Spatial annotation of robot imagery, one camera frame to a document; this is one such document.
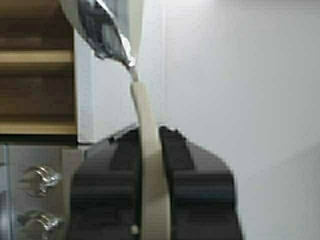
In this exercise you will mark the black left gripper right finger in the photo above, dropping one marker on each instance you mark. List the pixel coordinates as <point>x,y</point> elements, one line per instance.
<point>202,187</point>

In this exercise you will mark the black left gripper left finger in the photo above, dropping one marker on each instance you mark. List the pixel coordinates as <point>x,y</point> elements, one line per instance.
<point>105,195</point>

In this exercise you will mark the white frying pan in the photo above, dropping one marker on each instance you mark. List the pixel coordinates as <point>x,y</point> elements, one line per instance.
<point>113,30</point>

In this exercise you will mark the left chrome stove knob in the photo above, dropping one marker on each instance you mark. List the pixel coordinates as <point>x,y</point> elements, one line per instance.
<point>37,180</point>

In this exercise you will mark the chrome stove knob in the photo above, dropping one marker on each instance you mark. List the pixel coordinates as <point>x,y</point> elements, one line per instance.
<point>39,225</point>
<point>37,180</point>

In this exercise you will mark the middle chrome stove knob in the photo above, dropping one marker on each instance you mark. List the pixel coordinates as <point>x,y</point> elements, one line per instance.
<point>39,225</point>

